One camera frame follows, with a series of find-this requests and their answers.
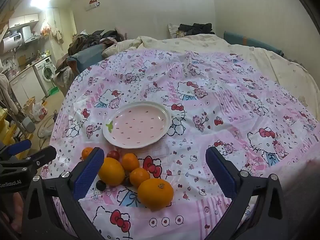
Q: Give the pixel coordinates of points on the white red plastic bag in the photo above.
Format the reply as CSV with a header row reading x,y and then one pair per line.
x,y
39,111

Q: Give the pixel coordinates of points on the large smooth orange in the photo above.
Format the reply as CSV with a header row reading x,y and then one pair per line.
x,y
111,171

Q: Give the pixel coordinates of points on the teal blue cushion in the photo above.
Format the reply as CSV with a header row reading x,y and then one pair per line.
x,y
85,57

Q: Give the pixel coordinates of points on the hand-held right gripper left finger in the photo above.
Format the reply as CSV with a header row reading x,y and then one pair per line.
x,y
88,173

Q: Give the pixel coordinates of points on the blue rolled mat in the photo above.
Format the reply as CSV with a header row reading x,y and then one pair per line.
x,y
250,41

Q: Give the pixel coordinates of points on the pink cartoon cat printed cloth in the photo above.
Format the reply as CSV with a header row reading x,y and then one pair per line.
x,y
200,120

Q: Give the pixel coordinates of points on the cream printed quilt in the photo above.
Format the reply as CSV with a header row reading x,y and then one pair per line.
x,y
275,62

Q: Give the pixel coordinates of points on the silver range hood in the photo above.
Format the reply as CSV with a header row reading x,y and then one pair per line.
x,y
26,33

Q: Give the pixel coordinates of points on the pile of dark clothes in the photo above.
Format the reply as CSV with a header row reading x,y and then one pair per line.
x,y
85,41

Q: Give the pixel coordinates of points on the person's left forearm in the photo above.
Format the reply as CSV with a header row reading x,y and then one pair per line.
x,y
17,212

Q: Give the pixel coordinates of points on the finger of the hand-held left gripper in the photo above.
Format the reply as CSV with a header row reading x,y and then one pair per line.
x,y
40,156
17,148

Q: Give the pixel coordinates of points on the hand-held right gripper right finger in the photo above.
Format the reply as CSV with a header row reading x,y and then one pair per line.
x,y
221,173

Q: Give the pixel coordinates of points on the dark grape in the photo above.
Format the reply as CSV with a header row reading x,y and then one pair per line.
x,y
100,185

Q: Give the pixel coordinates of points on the printed pillow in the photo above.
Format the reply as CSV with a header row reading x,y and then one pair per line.
x,y
173,31

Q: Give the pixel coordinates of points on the yellow plastic stool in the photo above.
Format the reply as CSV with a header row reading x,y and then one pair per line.
x,y
6,127

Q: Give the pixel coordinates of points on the red white wall hook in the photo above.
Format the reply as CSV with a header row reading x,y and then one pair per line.
x,y
92,4

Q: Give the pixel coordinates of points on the orange hanging plastic bag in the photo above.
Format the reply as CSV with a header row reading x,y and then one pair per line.
x,y
45,29

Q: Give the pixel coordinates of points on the white washing machine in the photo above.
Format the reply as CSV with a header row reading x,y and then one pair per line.
x,y
45,72

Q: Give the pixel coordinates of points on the red cherry tomato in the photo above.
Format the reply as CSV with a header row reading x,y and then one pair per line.
x,y
113,155

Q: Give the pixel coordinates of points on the white wall cabinets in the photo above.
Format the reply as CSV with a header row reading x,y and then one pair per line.
x,y
23,20

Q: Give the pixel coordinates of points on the dark folded clothes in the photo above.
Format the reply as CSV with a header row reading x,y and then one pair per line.
x,y
197,28

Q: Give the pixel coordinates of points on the green dustpan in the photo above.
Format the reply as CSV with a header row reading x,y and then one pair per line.
x,y
53,91

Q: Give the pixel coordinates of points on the white water heater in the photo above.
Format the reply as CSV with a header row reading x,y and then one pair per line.
x,y
12,41

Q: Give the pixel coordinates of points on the grey plastic box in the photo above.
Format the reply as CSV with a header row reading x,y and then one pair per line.
x,y
28,125

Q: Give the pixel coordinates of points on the small tangerine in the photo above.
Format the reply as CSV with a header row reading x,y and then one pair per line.
x,y
139,177
86,153
130,162

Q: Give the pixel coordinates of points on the white kitchen counter cabinet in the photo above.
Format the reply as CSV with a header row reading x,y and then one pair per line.
x,y
25,87

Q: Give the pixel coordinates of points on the large orange with stem mark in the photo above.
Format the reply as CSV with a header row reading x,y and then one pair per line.
x,y
155,195

